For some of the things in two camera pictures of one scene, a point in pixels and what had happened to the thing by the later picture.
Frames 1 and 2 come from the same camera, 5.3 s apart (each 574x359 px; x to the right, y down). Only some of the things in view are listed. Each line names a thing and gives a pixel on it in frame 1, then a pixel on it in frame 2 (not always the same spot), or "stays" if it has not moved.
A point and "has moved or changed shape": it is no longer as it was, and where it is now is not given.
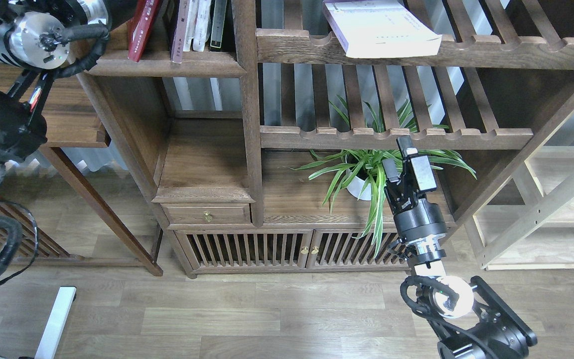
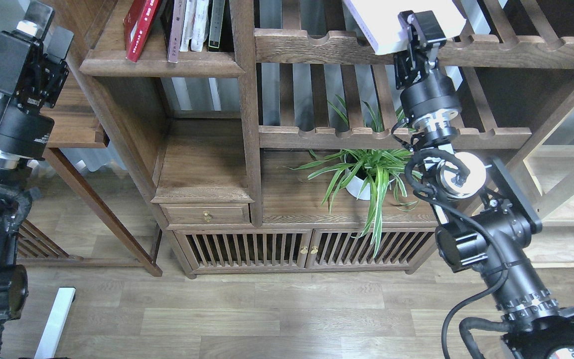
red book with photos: x=140 y=26 stays
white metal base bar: x=50 y=340 stays
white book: x=367 y=28 has moved or changed shape
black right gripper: x=416 y=217 -> x=424 y=92
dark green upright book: x=218 y=16 stays
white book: x=202 y=26 stays
